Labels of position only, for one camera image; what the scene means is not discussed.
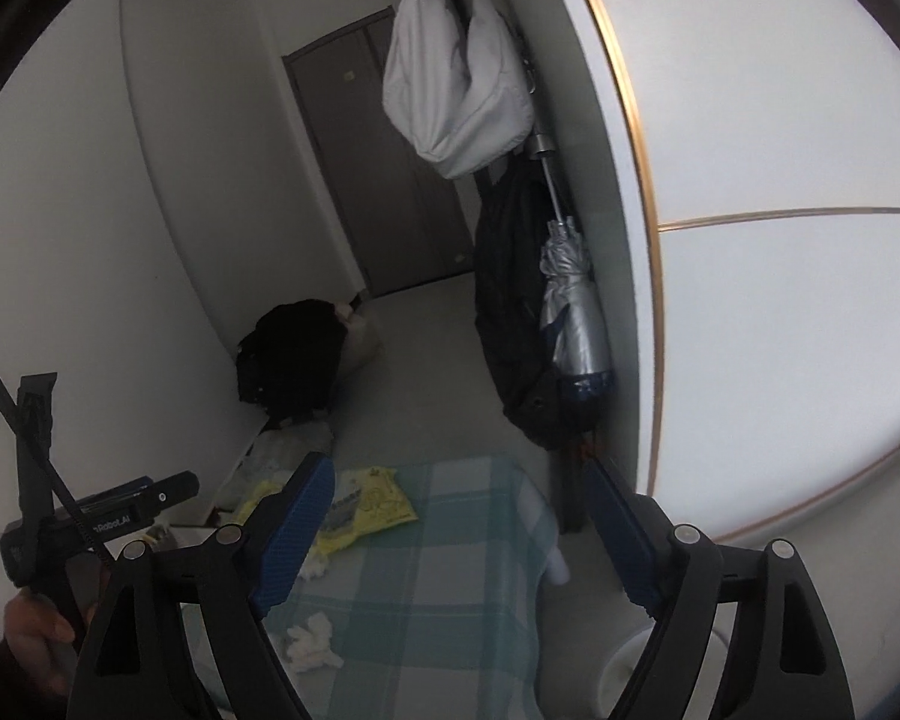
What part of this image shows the beige bag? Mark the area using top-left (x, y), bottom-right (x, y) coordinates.
top-left (337, 292), bottom-right (385, 376)

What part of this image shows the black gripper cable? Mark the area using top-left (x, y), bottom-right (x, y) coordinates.
top-left (0, 340), bottom-right (117, 578)

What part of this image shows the white round bin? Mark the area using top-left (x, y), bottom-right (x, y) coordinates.
top-left (596, 619), bottom-right (736, 720)

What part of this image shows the small yellow plastic bag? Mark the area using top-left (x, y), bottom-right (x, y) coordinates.
top-left (232, 480), bottom-right (286, 526)

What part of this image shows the white hanging garment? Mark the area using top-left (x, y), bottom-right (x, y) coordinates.
top-left (382, 0), bottom-right (535, 179)

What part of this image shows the blue checked tablecloth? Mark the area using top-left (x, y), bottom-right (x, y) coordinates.
top-left (184, 454), bottom-right (563, 720)

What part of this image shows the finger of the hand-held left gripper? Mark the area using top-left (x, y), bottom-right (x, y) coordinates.
top-left (124, 471), bottom-right (200, 515)

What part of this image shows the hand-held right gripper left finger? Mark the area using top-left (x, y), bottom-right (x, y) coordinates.
top-left (66, 452), bottom-right (338, 720)

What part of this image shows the grey plastic parcel bag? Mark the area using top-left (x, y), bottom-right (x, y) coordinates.
top-left (221, 420), bottom-right (335, 526)

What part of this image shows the silver folded umbrella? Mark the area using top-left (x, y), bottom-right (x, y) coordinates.
top-left (529, 131), bottom-right (616, 398)

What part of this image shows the person's left hand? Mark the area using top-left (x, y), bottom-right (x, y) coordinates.
top-left (4, 589), bottom-right (83, 695)

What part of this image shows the black hanging jacket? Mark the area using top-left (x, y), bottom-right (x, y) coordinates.
top-left (474, 154), bottom-right (597, 451)

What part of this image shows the closed door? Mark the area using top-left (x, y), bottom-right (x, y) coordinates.
top-left (283, 6), bottom-right (473, 299)

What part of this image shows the large yellow plastic bag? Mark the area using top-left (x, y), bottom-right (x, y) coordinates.
top-left (316, 465), bottom-right (419, 556)

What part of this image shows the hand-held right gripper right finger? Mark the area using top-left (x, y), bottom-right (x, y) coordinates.
top-left (581, 456), bottom-right (856, 720)

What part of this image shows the white gold-trimmed wardrobe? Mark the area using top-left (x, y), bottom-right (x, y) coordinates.
top-left (532, 0), bottom-right (900, 541)

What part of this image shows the black coat pile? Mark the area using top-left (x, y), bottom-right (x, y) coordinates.
top-left (236, 300), bottom-right (350, 421)

